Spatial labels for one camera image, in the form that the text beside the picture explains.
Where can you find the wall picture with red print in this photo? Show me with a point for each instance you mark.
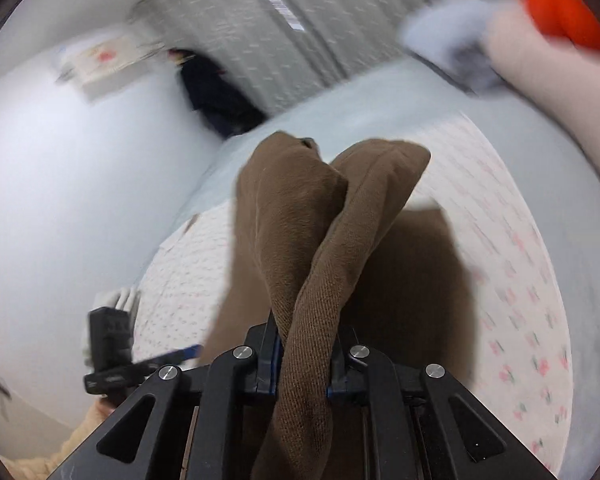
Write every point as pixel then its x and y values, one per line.
pixel 107 67

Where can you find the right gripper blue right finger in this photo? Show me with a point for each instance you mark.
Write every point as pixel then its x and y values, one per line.
pixel 348 366

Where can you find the beige fleece garment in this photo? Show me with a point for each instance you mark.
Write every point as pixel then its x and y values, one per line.
pixel 40 468

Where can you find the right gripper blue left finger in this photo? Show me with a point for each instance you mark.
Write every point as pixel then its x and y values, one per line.
pixel 265 342

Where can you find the black hanging garment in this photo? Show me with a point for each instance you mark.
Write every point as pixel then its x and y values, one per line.
pixel 223 107

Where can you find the grey bed sheet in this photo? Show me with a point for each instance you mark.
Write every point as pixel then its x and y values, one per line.
pixel 558 183

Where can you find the grey dotted curtain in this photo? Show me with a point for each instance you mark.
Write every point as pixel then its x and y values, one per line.
pixel 281 52

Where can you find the brown jacket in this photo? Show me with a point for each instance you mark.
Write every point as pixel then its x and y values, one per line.
pixel 322 244

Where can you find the folded light blue blanket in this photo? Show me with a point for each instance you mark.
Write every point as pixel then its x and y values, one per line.
pixel 447 37

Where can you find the red tomato plush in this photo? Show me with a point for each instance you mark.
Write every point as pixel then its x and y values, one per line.
pixel 567 19

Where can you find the long pink pillow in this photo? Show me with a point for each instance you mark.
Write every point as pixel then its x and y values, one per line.
pixel 559 78

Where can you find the cherry print white blanket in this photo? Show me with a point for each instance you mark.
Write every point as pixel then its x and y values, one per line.
pixel 522 368

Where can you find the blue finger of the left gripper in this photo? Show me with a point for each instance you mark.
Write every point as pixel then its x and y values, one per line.
pixel 174 357

